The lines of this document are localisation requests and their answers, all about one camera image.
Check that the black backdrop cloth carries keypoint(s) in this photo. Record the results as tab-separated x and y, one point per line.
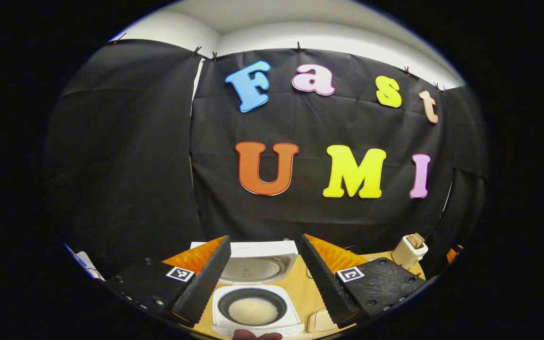
135	165

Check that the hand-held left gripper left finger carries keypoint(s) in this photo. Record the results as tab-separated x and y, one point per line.
208	283

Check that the white toaster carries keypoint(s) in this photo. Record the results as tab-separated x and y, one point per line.
406	257

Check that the white device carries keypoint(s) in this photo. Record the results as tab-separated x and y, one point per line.
83	262

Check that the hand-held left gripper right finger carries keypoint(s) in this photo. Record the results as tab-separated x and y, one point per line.
324	283

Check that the white rice cooker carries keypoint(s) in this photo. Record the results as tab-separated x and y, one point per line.
258	269

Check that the white rice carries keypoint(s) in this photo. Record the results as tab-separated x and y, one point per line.
253	311

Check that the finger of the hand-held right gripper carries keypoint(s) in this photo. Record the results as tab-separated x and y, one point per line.
452	255

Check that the toast slice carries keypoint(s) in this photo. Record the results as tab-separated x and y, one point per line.
420	238
412	242

